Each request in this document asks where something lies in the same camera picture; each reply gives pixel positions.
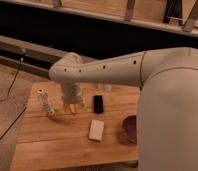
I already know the white sponge block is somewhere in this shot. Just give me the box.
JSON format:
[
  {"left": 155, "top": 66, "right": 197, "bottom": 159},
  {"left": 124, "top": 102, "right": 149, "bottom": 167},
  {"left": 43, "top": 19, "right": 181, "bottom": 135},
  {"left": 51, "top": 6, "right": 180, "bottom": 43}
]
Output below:
[{"left": 89, "top": 120, "right": 104, "bottom": 141}]

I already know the wooden shelf rail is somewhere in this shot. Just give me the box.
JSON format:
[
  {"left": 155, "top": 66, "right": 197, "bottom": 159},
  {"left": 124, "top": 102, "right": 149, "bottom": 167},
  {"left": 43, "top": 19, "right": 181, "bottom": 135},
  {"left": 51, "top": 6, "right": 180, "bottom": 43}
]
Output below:
[{"left": 0, "top": 0, "right": 198, "bottom": 38}]

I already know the dark purple bowl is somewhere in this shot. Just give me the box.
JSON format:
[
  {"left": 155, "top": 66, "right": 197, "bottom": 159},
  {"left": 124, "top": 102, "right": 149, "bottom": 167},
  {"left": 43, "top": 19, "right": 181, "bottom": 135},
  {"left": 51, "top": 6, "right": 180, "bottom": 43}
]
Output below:
[{"left": 122, "top": 115, "right": 137, "bottom": 144}]

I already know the black rectangular block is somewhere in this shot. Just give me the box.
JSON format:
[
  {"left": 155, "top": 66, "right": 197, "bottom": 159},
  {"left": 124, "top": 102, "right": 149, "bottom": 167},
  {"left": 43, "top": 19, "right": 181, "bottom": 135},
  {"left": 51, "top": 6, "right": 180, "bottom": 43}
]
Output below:
[{"left": 93, "top": 95, "right": 104, "bottom": 113}]

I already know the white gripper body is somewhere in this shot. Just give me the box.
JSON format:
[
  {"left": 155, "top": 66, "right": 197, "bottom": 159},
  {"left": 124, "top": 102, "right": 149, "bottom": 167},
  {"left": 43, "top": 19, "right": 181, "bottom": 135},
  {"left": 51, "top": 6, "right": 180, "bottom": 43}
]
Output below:
[{"left": 61, "top": 83, "right": 83, "bottom": 104}]

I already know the white paper cup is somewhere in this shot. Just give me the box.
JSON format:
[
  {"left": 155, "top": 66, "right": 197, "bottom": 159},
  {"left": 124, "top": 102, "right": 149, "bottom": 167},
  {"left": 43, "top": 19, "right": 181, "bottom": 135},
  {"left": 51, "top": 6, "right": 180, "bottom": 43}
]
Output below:
[{"left": 97, "top": 84, "right": 112, "bottom": 91}]

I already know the black cable left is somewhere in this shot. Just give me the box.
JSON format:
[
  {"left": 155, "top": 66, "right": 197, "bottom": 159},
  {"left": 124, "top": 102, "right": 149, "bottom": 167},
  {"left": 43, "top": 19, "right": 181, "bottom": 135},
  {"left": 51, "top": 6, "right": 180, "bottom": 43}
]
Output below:
[{"left": 0, "top": 53, "right": 28, "bottom": 150}]

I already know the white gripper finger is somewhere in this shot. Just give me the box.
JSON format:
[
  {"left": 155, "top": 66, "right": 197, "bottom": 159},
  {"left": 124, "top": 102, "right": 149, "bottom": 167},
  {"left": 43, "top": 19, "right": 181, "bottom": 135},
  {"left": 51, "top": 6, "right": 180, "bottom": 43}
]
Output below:
[
  {"left": 63, "top": 104, "right": 69, "bottom": 112},
  {"left": 78, "top": 102, "right": 85, "bottom": 109}
]

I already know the orange pepper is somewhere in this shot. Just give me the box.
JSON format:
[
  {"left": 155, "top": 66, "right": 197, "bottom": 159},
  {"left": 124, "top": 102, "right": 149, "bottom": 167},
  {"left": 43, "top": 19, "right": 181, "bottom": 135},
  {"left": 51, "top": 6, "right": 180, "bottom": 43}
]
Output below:
[{"left": 69, "top": 104, "right": 77, "bottom": 114}]

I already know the clear plastic water bottle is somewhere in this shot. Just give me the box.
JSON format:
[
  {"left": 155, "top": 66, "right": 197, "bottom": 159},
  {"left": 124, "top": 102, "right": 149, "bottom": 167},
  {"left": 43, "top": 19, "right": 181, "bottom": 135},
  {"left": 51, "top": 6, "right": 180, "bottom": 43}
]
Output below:
[{"left": 37, "top": 89, "right": 55, "bottom": 116}]

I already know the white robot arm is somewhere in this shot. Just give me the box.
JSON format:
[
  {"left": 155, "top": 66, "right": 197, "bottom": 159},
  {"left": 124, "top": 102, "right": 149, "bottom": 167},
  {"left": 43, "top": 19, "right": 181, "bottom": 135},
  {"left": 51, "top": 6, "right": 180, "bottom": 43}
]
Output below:
[{"left": 49, "top": 47, "right": 198, "bottom": 171}]

